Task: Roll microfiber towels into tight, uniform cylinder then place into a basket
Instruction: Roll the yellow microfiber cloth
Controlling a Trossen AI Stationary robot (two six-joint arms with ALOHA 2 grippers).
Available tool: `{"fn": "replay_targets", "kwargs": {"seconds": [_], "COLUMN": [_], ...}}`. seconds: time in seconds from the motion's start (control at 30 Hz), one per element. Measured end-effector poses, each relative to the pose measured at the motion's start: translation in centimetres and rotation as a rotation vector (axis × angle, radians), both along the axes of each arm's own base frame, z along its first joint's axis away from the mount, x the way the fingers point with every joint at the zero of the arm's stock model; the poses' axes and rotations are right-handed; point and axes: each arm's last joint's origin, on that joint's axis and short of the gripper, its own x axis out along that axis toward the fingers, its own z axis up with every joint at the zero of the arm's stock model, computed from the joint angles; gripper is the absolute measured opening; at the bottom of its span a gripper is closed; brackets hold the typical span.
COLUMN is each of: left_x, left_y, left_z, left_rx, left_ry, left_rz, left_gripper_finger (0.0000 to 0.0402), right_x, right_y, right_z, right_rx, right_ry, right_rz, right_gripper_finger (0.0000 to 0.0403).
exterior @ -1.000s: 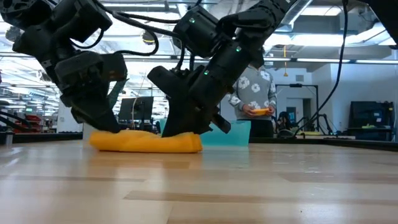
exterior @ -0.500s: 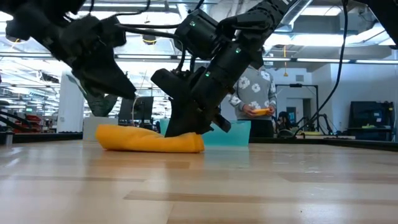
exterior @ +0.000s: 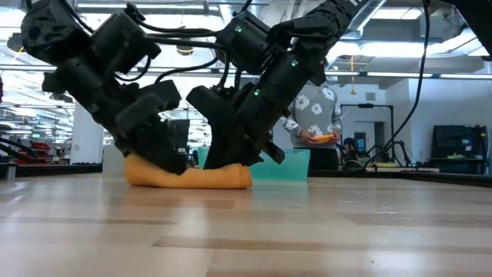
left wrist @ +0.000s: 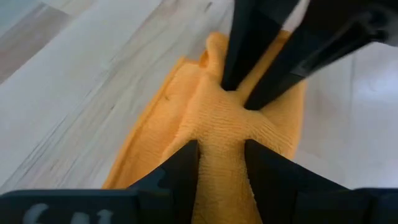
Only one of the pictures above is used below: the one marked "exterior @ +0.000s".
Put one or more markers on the black rectangular stand frame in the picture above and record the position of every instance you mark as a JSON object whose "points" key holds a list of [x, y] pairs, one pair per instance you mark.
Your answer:
{"points": [[365, 105]]}

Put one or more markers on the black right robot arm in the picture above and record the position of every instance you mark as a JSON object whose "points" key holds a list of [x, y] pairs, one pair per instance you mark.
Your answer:
{"points": [[284, 77]]}

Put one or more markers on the orange microfiber towel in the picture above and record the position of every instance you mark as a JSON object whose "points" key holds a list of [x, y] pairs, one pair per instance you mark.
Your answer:
{"points": [[200, 179]]}

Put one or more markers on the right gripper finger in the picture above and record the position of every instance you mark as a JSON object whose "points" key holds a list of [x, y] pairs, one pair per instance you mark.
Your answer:
{"points": [[274, 153], [223, 152]]}

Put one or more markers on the red and black machine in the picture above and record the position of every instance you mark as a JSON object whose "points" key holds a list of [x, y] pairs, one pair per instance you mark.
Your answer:
{"points": [[27, 152]]}

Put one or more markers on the person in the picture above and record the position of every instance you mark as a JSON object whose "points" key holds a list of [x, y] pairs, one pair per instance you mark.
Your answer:
{"points": [[315, 107]]}

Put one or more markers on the small orange cloth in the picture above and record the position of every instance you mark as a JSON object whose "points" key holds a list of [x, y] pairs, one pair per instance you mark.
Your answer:
{"points": [[323, 138]]}

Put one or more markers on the teal translucent plastic basket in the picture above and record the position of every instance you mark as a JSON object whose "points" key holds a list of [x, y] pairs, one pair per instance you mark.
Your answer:
{"points": [[292, 165]]}

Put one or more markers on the black computer monitor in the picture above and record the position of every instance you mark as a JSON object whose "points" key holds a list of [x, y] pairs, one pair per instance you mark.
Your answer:
{"points": [[180, 136]]}

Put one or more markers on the white pillar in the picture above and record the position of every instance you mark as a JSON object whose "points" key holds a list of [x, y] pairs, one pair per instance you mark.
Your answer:
{"points": [[86, 134]]}

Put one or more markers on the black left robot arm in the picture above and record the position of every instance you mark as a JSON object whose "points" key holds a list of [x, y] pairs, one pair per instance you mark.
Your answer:
{"points": [[77, 77]]}

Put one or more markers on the black ceiling-mounted camera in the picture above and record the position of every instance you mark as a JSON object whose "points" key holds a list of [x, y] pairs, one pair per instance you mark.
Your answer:
{"points": [[185, 50]]}

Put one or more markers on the black equipment cabinet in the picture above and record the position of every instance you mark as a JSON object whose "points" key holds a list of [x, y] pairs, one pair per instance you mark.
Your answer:
{"points": [[457, 148]]}

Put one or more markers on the white plant pot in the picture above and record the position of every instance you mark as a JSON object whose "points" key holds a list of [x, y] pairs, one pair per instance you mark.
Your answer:
{"points": [[113, 161]]}

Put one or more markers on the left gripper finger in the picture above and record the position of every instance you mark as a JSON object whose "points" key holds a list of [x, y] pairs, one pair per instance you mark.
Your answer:
{"points": [[165, 154]]}

